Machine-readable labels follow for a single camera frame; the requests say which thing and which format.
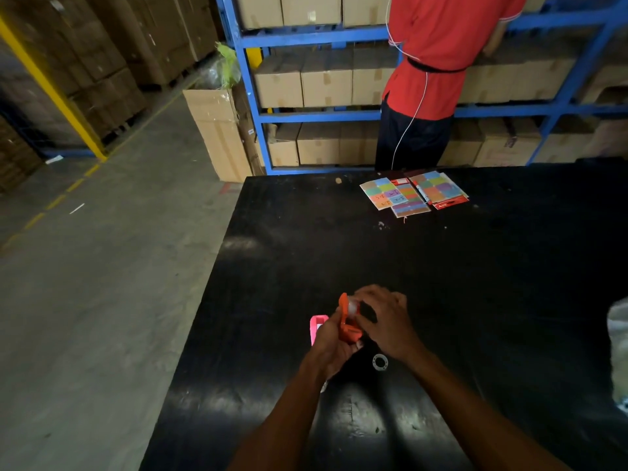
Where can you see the person's right hand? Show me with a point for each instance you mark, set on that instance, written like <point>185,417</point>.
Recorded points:
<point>392,326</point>

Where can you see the person's left hand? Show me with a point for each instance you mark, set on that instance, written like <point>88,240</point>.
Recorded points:
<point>327,349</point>

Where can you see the person's right thumb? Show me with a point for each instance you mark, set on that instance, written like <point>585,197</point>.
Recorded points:
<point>364,324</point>

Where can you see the person's left thumb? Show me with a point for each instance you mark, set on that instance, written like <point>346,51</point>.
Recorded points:
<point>354,345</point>

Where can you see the orange tape dispenser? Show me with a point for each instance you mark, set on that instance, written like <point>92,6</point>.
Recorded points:
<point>349,331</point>

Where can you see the person's left forearm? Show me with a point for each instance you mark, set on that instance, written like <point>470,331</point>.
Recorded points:
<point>284,421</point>

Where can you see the person's right forearm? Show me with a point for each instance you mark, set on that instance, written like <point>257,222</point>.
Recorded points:
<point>471,416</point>

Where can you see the clear tape roll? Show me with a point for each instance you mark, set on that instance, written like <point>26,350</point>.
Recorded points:
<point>374,361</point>

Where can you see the pink tape dispenser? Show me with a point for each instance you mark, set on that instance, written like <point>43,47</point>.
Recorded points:
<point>315,326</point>

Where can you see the colourful sticky note pack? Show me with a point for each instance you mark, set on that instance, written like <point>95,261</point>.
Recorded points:
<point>439,188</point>
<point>411,203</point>
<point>380,193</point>

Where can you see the tall standing cardboard box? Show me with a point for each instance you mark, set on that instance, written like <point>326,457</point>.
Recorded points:
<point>221,132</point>

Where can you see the rows of shelved cardboard boxes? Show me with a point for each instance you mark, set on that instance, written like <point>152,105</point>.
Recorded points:
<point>326,78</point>

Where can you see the white plastic bag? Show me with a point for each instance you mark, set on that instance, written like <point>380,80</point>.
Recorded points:
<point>619,348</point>

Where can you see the black waist belt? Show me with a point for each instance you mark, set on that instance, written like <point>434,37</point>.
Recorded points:
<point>434,69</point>

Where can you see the blue metal shelf rack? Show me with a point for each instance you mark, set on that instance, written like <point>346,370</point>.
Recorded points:
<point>248,78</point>

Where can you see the clear green plastic bag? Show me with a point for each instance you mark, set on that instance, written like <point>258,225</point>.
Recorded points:
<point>223,68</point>

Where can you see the stacks of palletised cardboard boxes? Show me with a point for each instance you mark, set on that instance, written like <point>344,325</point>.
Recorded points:
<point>98,53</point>

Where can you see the yellow steel post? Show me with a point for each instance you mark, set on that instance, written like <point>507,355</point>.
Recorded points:
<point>54,88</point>

